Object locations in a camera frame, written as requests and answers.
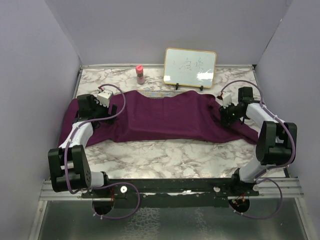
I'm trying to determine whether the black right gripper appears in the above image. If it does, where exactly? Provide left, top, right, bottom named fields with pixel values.
left=218, top=101, right=244, bottom=126

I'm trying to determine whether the purple cloth wrap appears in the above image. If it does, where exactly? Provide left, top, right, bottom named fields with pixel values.
left=57, top=90, right=260, bottom=148

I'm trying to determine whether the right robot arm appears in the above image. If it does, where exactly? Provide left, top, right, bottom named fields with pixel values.
left=218, top=87, right=298, bottom=196

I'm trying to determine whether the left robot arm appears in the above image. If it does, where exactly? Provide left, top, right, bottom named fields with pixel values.
left=48, top=94, right=118, bottom=198

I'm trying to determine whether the metal mesh tray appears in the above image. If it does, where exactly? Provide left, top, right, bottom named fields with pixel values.
left=137, top=90, right=181, bottom=99

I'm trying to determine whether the pink lid spice bottle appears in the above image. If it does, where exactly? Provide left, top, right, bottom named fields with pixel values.
left=135, top=65, right=145, bottom=85

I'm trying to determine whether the yellow framed whiteboard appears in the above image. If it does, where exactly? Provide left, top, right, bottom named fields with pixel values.
left=163, top=47, right=217, bottom=89

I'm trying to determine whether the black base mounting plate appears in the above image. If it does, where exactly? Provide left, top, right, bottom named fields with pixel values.
left=81, top=178, right=259, bottom=209

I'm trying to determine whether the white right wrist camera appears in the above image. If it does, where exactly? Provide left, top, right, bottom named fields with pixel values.
left=217, top=93, right=233, bottom=109

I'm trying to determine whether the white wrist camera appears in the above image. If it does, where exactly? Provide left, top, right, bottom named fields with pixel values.
left=217, top=93, right=233, bottom=109
left=96, top=89, right=114, bottom=108

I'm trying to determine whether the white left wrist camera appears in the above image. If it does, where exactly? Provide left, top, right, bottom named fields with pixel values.
left=96, top=89, right=114, bottom=108

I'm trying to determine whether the aluminium frame rail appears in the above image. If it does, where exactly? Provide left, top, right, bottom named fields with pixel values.
left=39, top=177, right=304, bottom=201

